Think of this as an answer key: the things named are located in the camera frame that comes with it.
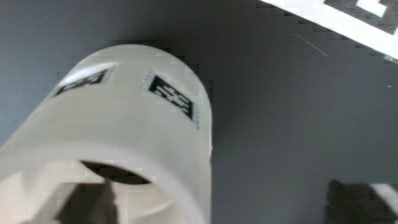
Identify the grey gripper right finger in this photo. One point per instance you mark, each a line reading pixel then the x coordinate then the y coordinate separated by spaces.
pixel 356 206

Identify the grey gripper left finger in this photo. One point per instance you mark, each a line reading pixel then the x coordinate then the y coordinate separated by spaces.
pixel 90 206

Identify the white lamp shade cone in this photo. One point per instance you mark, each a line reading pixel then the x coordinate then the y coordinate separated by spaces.
pixel 120 132

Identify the white marker sheet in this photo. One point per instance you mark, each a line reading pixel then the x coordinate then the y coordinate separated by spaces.
pixel 363 19

